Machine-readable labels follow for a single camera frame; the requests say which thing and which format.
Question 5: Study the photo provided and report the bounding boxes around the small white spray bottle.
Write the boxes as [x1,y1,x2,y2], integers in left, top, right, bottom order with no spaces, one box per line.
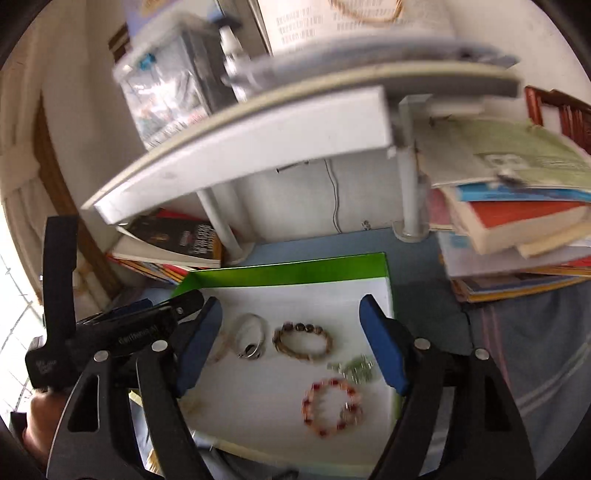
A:
[219,26,252,78]

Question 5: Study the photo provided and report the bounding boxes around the red and pink bead bracelet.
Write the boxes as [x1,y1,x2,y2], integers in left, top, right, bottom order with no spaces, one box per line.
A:
[301,377,364,438]

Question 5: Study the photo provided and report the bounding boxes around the stack of books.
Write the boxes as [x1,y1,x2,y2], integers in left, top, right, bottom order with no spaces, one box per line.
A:
[415,118,590,303]
[108,209,224,283]

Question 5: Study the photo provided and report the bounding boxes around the white bed desk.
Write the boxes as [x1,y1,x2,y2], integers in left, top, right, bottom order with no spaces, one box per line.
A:
[83,41,519,260]

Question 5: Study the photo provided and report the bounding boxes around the person's left hand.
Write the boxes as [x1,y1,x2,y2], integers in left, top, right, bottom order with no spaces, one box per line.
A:
[22,391,68,467]

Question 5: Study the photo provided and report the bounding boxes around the brown wooden bead bracelet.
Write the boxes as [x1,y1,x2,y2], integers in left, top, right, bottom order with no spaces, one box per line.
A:
[271,321,335,362]

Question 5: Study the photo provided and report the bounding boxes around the white paper bag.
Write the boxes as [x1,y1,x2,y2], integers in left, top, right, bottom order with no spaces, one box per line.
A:
[256,0,456,54]

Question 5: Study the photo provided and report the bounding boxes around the clear marker pen box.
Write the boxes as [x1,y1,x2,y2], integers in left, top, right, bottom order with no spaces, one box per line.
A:
[112,14,236,150]

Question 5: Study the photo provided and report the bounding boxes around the beige curtain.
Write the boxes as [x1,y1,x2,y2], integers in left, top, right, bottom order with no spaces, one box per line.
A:
[1,73,57,296]

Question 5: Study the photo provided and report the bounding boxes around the dark wooden headboard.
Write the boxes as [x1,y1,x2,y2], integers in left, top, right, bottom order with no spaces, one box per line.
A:
[524,85,591,153]

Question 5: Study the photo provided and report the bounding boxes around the green cardboard box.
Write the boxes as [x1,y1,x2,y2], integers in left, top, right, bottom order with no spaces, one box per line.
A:
[179,253,400,476]

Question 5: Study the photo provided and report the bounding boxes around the silver metal bangle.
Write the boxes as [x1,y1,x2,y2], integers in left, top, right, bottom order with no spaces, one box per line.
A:
[230,313,266,361]

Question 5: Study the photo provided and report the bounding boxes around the green jade bracelet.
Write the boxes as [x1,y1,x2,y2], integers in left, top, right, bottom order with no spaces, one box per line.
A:
[327,353,383,385]

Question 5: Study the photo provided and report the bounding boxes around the left stack of books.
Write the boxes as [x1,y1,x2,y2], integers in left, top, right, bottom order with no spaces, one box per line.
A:
[108,209,224,283]

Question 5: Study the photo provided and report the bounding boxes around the right stack of books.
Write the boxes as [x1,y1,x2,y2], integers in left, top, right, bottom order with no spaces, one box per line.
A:
[415,118,590,303]

